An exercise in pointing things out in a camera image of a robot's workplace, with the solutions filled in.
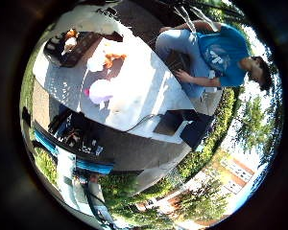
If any small orange and white plush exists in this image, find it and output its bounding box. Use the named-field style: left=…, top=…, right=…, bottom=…
left=60, top=28, right=80, bottom=56

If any orange fox plush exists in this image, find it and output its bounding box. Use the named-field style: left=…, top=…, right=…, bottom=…
left=85, top=51, right=129, bottom=74

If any pink round plush toy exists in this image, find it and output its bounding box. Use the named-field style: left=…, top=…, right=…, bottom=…
left=83, top=79, right=114, bottom=105

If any black mesh basket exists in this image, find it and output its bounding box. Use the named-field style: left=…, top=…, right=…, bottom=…
left=42, top=28, right=104, bottom=69

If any white metal leg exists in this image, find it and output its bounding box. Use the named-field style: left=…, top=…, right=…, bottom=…
left=192, top=5, right=219, bottom=33
left=177, top=4, right=197, bottom=34

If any person in blue shirt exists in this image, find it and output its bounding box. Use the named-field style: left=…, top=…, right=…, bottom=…
left=155, top=18, right=275, bottom=118

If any black bag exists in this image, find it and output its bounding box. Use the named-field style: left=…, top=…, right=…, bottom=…
left=179, top=109, right=216, bottom=151

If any green hedge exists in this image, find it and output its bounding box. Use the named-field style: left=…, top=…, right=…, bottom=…
left=179, top=87, right=237, bottom=184

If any brick building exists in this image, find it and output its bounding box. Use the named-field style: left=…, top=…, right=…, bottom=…
left=214, top=155, right=257, bottom=196

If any grey cable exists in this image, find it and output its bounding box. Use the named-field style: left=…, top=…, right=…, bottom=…
left=124, top=113, right=158, bottom=133

